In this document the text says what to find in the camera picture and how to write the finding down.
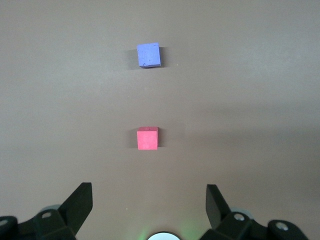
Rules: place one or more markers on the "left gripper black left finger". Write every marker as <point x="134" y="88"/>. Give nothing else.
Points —
<point x="72" y="212"/>

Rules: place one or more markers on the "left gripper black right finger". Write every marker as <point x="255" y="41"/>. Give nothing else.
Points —
<point x="220" y="215"/>

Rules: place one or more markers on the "red foam block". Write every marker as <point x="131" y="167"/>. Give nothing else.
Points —
<point x="147" y="140"/>

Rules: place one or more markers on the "purple foam block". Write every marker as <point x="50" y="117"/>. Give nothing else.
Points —
<point x="148" y="55"/>

